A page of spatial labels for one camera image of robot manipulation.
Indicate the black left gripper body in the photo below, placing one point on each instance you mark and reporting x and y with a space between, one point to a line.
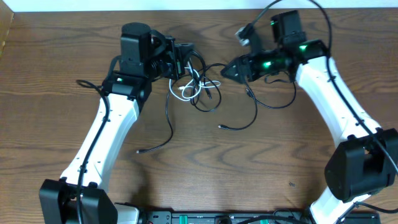
170 62

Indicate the cardboard side panel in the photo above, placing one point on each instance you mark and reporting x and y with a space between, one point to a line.
6 19

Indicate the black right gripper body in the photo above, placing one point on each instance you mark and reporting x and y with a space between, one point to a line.
265 63

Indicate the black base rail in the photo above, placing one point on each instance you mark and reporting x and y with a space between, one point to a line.
282 215

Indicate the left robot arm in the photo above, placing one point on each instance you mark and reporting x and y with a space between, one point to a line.
80 194

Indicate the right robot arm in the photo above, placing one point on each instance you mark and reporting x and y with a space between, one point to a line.
365 158

